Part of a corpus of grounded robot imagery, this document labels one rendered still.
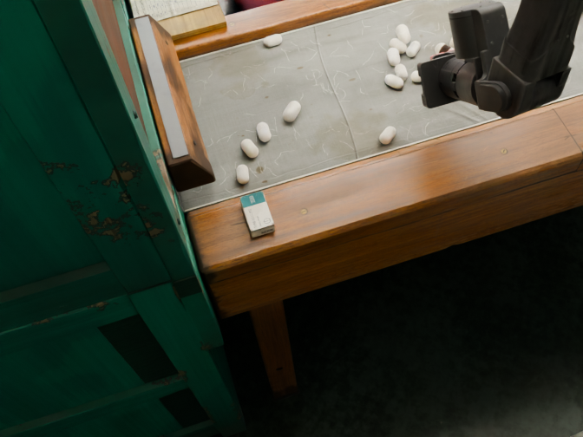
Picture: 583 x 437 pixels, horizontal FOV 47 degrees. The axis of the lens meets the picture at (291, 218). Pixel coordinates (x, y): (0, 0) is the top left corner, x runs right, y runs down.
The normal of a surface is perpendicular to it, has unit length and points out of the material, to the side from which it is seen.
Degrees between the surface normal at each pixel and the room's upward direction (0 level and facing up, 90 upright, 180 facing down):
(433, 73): 49
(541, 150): 0
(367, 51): 0
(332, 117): 0
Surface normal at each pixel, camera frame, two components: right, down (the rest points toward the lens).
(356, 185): -0.05, -0.50
